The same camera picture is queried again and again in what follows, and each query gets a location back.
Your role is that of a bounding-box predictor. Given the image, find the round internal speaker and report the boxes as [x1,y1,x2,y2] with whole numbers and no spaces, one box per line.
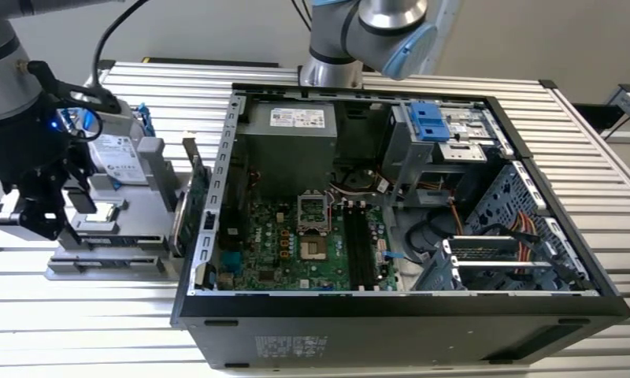
[344,168,383,192]

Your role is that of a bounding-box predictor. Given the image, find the black camera cable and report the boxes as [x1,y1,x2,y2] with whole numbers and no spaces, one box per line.
[92,0,152,86]

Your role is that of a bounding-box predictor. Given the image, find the grey power supply unit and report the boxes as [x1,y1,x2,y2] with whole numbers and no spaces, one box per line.
[235,100,340,198]

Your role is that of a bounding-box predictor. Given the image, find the black open PC case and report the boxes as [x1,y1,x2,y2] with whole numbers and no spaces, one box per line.
[171,81,630,370]

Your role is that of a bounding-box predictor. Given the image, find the silver CPU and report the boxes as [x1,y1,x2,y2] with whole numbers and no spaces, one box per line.
[86,202,122,224]

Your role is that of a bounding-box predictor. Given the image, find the wire locking lever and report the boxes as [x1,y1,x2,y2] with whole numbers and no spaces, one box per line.
[327,187,339,234]

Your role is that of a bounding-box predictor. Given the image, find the red yellow power wires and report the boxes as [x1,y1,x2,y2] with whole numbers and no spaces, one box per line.
[508,212,541,279]

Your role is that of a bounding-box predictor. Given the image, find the green motherboard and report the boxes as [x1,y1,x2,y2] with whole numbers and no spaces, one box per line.
[215,196,400,292]

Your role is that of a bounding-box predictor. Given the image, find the metal socket cover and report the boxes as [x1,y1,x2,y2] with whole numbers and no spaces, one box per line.
[296,188,331,233]

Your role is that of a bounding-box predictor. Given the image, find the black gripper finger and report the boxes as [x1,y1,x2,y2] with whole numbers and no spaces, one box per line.
[58,157,98,214]
[0,192,83,248]

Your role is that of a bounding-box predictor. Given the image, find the blue plastic drive bracket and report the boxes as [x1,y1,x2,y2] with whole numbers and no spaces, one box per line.
[407,101,449,143]

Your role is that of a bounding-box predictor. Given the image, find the hard disk in blue carrier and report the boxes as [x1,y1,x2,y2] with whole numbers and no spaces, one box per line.
[58,102,156,190]

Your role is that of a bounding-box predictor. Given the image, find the black RAM slot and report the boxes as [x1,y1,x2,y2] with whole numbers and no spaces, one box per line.
[352,200,375,292]
[359,200,381,292]
[340,200,360,292]
[345,200,367,292]

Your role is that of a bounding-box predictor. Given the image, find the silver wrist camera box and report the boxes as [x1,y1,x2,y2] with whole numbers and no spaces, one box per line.
[58,102,138,137]

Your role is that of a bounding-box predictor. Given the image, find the thin orange wire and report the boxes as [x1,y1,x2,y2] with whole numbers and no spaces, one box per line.
[448,196,467,237]

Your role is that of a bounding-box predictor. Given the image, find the blue expansion slot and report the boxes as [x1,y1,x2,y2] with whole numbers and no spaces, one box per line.
[220,253,244,276]

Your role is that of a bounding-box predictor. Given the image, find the black looped cable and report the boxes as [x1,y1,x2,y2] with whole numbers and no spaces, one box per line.
[405,206,453,265]

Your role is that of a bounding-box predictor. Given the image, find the grey metal disk bay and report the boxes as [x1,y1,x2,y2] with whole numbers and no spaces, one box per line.
[413,235,556,292]

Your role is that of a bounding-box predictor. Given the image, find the CPU socket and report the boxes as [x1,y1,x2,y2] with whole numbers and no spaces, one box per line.
[297,232,331,263]

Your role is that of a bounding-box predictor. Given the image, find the grey parts rack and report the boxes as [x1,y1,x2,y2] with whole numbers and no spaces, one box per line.
[44,135,211,283]

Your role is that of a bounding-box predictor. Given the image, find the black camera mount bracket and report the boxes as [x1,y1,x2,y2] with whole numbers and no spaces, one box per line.
[27,61,123,116]

